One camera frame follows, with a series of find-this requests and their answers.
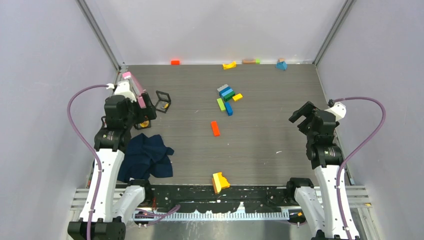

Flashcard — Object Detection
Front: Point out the navy blue t-shirt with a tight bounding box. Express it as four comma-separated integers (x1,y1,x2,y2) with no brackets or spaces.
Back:
117,133,175,183

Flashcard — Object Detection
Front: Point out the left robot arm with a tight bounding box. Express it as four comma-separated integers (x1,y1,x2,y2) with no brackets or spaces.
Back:
67,93,157,240

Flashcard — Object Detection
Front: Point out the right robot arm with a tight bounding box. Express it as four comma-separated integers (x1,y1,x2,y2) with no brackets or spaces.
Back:
285,101,361,240

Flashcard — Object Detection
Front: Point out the pink metronome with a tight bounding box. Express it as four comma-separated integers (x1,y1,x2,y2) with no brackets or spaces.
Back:
122,71,146,109

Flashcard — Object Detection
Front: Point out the blue triangle block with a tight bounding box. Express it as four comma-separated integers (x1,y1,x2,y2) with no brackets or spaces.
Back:
275,61,288,71

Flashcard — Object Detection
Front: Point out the yellow small block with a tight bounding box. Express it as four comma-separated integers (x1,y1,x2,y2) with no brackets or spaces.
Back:
232,93,243,102

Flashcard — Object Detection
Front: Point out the blue long block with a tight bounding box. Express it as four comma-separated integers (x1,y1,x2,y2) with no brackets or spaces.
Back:
224,101,234,116

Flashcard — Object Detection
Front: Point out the tan flat block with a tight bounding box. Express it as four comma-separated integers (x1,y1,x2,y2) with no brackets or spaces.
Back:
242,58,256,64

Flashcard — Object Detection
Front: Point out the grey blue green block stack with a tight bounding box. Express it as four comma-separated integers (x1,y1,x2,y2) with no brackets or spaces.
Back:
217,84,236,102

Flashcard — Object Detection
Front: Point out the lime green block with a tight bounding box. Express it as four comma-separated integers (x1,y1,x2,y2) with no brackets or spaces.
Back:
216,98,226,112

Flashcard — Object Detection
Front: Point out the yellow arch block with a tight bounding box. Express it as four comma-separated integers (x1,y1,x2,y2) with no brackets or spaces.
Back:
222,61,237,70

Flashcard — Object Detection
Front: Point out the orange long block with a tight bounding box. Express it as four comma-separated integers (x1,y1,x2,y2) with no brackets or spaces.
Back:
210,121,221,137

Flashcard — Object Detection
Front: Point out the yellow orange block stack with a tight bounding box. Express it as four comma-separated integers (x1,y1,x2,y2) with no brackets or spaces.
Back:
212,172,231,194

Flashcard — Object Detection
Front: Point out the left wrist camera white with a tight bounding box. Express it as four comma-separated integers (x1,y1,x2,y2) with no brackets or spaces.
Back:
113,80,137,102

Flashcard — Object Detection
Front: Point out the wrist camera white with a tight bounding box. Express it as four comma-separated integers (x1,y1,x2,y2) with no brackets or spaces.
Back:
326,102,347,122
113,80,137,102

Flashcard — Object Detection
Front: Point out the black frame stand near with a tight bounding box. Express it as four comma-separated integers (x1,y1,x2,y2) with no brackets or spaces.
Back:
133,120,152,130

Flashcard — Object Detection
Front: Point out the black frame stand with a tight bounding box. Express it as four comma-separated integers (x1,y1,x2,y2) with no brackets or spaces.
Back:
155,90,172,114
133,120,152,130

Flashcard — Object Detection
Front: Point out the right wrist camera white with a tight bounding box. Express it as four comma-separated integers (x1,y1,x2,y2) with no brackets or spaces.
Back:
326,102,347,122

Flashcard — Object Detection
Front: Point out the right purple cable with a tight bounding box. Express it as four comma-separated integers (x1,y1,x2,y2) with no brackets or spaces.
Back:
327,96,387,240

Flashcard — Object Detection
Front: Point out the black frame stand far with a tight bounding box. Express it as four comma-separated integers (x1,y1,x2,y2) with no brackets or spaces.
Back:
155,90,172,114

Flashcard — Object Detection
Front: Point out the red block at wall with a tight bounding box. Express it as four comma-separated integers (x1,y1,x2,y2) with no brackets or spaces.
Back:
170,59,181,65

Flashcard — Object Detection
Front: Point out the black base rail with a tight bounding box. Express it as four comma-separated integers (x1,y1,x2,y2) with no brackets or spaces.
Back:
138,184,299,214

